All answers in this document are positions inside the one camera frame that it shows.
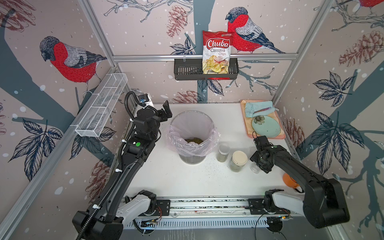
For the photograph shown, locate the black wall basket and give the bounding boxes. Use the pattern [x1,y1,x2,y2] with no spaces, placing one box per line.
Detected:
[174,59,239,81]

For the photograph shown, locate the red Chuba chips bag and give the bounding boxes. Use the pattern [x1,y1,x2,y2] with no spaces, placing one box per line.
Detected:
[202,31,233,75]

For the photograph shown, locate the clear jar lid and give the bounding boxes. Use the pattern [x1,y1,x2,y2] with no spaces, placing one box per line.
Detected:
[249,146,257,156]

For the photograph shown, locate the teal folded cloth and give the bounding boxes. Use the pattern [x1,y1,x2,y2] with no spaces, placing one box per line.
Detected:
[245,101,277,118]

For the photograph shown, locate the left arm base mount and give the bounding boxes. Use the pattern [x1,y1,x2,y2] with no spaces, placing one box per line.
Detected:
[139,199,171,218]

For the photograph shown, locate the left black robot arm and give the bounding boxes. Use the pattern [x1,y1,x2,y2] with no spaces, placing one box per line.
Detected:
[72,91,173,240]

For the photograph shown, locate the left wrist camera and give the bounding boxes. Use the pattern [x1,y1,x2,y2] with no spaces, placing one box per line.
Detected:
[137,94,151,108]

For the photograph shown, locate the orange mug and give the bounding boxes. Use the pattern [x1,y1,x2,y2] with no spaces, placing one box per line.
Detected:
[283,173,300,189]

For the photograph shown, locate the beige lidded bean jar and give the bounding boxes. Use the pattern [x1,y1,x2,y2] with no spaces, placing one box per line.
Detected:
[230,151,248,173]

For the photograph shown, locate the iridescent pink utensil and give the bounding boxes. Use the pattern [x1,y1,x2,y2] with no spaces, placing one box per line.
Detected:
[254,107,271,114]

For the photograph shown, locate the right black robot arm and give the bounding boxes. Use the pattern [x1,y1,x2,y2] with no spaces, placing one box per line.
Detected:
[250,136,350,229]

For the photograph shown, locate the tall clear bean jar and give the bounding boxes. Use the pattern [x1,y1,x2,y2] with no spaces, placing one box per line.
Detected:
[250,162,261,174]

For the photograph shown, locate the teal plate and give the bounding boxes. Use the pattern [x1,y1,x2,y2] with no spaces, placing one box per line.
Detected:
[252,115,281,138]

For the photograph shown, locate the mesh waste bin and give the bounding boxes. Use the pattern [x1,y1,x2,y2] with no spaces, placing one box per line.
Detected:
[166,111,220,165]

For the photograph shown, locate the short clear bean jar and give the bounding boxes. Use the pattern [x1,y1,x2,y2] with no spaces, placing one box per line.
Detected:
[217,144,231,163]

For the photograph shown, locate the white wire mesh shelf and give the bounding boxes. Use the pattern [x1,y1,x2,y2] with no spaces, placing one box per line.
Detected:
[75,73,128,138]

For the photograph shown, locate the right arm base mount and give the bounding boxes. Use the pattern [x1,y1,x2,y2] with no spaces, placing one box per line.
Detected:
[246,198,291,215]

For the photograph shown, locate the mung beans in bin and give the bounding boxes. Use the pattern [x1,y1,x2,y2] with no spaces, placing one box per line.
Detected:
[185,138,204,145]

